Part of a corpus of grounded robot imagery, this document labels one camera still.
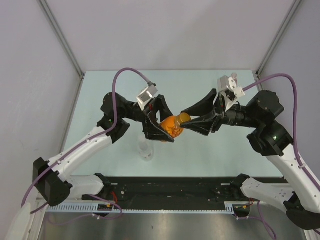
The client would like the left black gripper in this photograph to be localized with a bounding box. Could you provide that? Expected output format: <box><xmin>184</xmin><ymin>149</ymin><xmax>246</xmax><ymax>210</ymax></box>
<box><xmin>120</xmin><ymin>94</ymin><xmax>181</xmax><ymax>141</ymax></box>

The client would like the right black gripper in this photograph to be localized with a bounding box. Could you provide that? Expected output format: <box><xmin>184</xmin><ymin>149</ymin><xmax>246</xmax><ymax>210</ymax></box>
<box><xmin>180</xmin><ymin>89</ymin><xmax>261</xmax><ymax>136</ymax></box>

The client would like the small orange juice bottle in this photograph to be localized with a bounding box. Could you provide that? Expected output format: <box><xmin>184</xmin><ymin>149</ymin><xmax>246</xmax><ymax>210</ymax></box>
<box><xmin>160</xmin><ymin>115</ymin><xmax>184</xmax><ymax>139</ymax></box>

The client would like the orange bottle cap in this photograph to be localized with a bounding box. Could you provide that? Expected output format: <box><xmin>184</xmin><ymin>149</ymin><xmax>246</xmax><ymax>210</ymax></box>
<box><xmin>175</xmin><ymin>112</ymin><xmax>191</xmax><ymax>126</ymax></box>

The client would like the large orange tea bottle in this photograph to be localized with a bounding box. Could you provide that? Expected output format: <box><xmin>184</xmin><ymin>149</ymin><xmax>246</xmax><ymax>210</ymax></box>
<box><xmin>231</xmin><ymin>72</ymin><xmax>238</xmax><ymax>81</ymax></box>

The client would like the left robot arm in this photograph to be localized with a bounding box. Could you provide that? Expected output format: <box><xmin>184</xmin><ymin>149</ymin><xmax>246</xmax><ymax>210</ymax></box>
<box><xmin>32</xmin><ymin>92</ymin><xmax>174</xmax><ymax>207</ymax></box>

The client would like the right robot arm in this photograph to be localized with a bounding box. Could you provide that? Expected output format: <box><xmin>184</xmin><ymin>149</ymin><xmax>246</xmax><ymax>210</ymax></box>
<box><xmin>181</xmin><ymin>89</ymin><xmax>320</xmax><ymax>230</ymax></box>

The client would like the clear water bottle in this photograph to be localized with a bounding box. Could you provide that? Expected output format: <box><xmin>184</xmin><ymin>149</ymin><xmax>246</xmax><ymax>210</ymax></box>
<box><xmin>138</xmin><ymin>135</ymin><xmax>154</xmax><ymax>162</ymax></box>

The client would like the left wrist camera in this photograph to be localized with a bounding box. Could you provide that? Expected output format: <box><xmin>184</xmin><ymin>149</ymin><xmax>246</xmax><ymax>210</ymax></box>
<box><xmin>136</xmin><ymin>82</ymin><xmax>158</xmax><ymax>112</ymax></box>

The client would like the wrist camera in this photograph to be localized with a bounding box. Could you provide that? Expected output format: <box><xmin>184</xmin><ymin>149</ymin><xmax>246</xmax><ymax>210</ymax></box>
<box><xmin>217</xmin><ymin>75</ymin><xmax>245</xmax><ymax>112</ymax></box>
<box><xmin>136</xmin><ymin>82</ymin><xmax>158</xmax><ymax>112</ymax></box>

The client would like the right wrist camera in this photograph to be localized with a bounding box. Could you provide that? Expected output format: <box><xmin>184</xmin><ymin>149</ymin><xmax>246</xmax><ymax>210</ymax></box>
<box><xmin>217</xmin><ymin>75</ymin><xmax>245</xmax><ymax>112</ymax></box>

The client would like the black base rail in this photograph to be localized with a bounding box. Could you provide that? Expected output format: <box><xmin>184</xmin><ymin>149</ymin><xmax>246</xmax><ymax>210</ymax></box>
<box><xmin>96</xmin><ymin>176</ymin><xmax>258</xmax><ymax>210</ymax></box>

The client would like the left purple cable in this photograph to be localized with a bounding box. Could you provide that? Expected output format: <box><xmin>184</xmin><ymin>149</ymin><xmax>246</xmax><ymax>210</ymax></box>
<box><xmin>21</xmin><ymin>67</ymin><xmax>156</xmax><ymax>215</ymax></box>

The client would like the purple cable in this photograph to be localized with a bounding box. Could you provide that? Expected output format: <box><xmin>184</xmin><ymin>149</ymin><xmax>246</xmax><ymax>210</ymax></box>
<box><xmin>21</xmin><ymin>67</ymin><xmax>156</xmax><ymax>215</ymax></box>
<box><xmin>242</xmin><ymin>73</ymin><xmax>320</xmax><ymax>191</ymax></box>

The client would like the white slotted cable duct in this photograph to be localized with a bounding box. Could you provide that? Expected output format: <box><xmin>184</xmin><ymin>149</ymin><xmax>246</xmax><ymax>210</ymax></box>
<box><xmin>46</xmin><ymin>202</ymin><xmax>250</xmax><ymax>214</ymax></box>

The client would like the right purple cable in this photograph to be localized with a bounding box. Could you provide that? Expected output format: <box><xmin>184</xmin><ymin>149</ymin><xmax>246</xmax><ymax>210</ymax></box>
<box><xmin>242</xmin><ymin>73</ymin><xmax>320</xmax><ymax>191</ymax></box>

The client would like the right aluminium frame post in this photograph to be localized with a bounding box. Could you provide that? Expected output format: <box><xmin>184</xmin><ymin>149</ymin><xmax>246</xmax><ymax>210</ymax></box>
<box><xmin>254</xmin><ymin>0</ymin><xmax>304</xmax><ymax>78</ymax></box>

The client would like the aluminium frame post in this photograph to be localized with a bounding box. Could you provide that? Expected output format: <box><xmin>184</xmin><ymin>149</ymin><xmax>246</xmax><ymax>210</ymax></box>
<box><xmin>254</xmin><ymin>0</ymin><xmax>304</xmax><ymax>78</ymax></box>
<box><xmin>36</xmin><ymin>0</ymin><xmax>85</xmax><ymax>80</ymax></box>

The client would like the left aluminium frame post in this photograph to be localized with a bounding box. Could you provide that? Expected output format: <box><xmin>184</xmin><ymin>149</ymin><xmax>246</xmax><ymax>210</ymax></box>
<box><xmin>36</xmin><ymin>0</ymin><xmax>85</xmax><ymax>80</ymax></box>

